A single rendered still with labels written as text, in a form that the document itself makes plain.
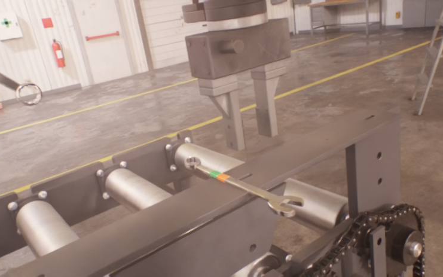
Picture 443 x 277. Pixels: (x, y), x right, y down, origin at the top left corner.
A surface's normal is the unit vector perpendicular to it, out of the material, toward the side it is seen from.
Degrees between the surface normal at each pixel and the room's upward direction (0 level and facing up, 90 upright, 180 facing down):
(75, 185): 90
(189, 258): 90
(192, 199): 0
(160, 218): 0
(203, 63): 90
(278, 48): 90
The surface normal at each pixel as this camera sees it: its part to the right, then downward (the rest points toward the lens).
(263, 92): -0.79, 0.31
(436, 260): -0.15, -0.93
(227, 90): 0.60, 0.18
